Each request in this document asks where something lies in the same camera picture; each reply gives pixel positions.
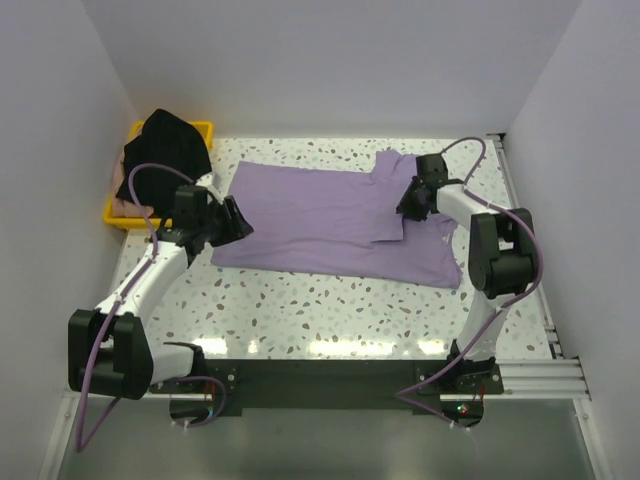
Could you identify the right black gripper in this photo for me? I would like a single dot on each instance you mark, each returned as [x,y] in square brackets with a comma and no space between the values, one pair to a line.
[406,207]

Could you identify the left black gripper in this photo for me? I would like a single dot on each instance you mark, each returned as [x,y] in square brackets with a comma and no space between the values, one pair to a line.
[235,225]

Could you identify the purple t shirt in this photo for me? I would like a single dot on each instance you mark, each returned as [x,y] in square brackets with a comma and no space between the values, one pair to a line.
[341,223]

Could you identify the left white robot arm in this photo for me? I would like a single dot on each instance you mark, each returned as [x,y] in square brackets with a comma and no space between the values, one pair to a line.
[108,349]

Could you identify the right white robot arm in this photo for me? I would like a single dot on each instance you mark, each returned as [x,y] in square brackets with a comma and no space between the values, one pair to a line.
[504,266]

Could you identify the yellow plastic bin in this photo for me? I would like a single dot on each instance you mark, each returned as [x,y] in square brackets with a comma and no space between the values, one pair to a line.
[206,131]

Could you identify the pink t shirt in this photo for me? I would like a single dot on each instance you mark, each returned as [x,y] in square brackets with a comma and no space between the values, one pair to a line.
[125,205]

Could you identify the black t shirt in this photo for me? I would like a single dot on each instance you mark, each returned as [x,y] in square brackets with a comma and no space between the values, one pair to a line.
[167,140]

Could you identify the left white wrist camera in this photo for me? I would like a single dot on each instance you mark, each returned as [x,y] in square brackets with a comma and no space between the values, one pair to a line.
[212,181]

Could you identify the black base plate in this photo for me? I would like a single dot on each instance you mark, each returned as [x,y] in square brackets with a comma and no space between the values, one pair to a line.
[306,384]

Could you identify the aluminium frame rail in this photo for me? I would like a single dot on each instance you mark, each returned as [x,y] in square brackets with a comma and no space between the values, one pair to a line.
[556,379]

